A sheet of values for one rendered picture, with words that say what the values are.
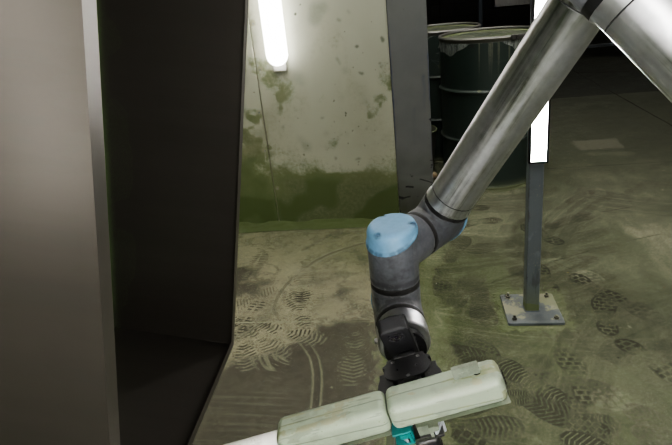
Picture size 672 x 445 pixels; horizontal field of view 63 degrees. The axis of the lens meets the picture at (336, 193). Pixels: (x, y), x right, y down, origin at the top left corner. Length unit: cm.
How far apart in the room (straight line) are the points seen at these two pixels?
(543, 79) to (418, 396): 48
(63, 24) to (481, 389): 61
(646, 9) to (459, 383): 48
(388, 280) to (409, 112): 181
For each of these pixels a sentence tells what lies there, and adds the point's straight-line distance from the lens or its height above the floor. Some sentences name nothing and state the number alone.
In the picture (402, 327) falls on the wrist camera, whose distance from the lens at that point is 83.
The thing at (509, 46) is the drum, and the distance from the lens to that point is 320.
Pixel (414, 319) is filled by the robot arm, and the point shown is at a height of 70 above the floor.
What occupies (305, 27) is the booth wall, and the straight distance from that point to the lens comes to 270.
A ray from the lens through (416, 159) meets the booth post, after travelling 278.
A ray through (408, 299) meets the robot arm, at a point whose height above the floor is 70.
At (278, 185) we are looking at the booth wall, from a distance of 290.
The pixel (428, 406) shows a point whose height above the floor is 72.
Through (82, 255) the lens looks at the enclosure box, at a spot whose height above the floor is 101.
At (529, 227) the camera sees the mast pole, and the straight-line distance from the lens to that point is 207.
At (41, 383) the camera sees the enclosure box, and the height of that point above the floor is 85.
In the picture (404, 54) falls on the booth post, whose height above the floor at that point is 89.
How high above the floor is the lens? 123
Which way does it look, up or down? 21 degrees down
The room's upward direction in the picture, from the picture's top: 6 degrees counter-clockwise
